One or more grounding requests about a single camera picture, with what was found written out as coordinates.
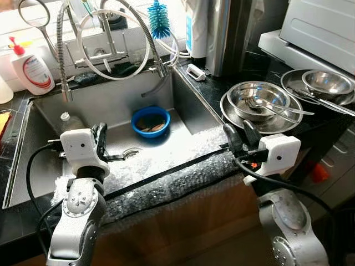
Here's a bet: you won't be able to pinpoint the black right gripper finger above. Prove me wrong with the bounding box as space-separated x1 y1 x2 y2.
223 124 245 157
242 120 262 150

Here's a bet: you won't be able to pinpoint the white kitchen appliance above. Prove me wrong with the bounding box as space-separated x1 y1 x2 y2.
258 0 355 75

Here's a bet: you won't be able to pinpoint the large steel plate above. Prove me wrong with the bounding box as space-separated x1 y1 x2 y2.
220 89 305 135

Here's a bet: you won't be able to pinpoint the clear plastic bottle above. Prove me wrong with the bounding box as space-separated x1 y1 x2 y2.
59 112 85 134

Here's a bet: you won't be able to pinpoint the stainless steel sink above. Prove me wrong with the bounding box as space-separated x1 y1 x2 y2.
3 66 222 208

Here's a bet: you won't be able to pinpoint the blue plastic bowl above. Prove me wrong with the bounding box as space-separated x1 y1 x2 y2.
131 106 171 139

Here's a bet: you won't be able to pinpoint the steel spoon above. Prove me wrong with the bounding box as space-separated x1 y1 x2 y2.
261 105 300 124
244 97 315 116

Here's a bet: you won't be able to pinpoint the large steel bowl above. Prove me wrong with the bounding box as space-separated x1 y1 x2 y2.
229 81 290 124

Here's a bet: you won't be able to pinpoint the dark green scouring sponge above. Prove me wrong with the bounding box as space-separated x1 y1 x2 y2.
74 72 100 87

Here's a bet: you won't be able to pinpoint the small steel plate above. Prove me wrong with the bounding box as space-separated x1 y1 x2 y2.
280 69 355 107

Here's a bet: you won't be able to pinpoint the small orange object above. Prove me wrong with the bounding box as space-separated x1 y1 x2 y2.
310 162 331 184

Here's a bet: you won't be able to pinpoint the translucent thin tube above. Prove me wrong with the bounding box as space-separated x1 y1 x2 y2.
141 73 173 98

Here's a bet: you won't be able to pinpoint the small white plastic holder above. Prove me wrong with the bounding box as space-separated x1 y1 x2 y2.
187 64 207 82

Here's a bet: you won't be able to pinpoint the chrome spring neck faucet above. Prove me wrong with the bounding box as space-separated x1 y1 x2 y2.
75 0 170 78

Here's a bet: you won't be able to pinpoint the steel chopstick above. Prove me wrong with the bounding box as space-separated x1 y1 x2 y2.
294 91 355 117
287 86 355 111

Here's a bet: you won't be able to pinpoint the grey cabinet drawers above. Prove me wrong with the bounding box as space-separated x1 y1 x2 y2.
302 125 355 222

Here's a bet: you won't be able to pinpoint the white dish soap bottle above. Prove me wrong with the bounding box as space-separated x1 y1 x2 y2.
8 37 56 95

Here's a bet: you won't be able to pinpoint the small steel bowl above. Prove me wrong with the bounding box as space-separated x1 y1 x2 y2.
301 70 354 101

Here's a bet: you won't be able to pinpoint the yellow sponge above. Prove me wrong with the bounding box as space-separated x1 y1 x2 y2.
0 111 12 138

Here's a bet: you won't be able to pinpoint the tall steel cylinder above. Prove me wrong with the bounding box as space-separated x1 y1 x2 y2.
205 0 257 77

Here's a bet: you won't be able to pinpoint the white bag with blue label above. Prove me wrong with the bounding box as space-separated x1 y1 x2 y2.
183 0 210 59

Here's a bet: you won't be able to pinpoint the blue bottle brush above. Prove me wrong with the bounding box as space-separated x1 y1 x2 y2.
147 0 173 39

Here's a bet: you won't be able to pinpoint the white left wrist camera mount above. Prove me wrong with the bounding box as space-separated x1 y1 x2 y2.
59 129 110 178

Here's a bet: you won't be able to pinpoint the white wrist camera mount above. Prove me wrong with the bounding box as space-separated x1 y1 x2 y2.
243 134 302 186
59 129 110 178

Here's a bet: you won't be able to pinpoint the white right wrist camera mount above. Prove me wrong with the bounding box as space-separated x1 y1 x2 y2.
243 134 302 186

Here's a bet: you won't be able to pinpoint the grey corrugated flexible hose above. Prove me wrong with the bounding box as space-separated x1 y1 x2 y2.
55 3 74 103

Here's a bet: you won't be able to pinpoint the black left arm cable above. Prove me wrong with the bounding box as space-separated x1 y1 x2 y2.
26 141 64 245

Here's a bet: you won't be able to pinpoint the white looped hose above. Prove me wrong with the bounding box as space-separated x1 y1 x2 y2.
76 8 181 81

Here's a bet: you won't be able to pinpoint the wire ring strainer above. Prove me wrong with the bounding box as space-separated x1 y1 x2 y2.
18 0 59 62

